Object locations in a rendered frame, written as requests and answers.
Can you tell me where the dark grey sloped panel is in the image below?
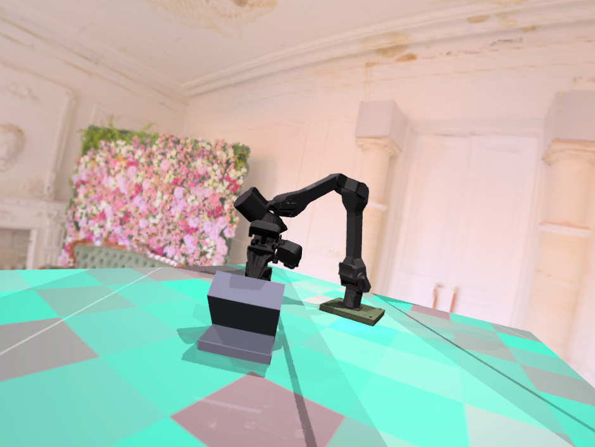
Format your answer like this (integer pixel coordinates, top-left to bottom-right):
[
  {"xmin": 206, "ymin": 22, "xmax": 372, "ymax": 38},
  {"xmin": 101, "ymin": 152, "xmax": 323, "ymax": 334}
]
[{"xmin": 197, "ymin": 270, "xmax": 285, "ymax": 365}]

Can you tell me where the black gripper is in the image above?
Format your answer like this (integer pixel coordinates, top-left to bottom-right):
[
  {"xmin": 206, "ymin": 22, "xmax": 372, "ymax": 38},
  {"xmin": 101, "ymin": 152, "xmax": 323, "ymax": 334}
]
[{"xmin": 245, "ymin": 220, "xmax": 281, "ymax": 281}]

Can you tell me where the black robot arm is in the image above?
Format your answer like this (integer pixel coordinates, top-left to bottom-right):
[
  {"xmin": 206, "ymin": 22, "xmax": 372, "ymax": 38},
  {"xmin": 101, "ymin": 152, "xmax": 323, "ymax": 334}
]
[{"xmin": 233, "ymin": 173, "xmax": 371, "ymax": 311}]

